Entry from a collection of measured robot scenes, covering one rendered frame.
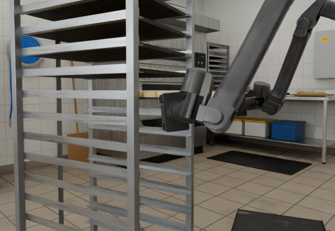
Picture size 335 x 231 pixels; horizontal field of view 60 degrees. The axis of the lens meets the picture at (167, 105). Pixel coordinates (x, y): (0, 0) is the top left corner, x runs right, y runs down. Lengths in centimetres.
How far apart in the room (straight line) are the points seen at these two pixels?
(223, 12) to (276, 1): 535
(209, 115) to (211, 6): 570
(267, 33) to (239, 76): 11
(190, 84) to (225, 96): 9
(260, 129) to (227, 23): 226
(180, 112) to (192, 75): 9
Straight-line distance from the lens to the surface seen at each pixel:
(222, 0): 614
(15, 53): 140
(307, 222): 249
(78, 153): 399
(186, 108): 65
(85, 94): 112
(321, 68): 491
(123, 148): 102
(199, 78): 67
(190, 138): 135
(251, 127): 486
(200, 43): 447
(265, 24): 70
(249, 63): 67
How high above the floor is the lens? 98
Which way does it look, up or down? 3 degrees down
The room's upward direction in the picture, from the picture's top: straight up
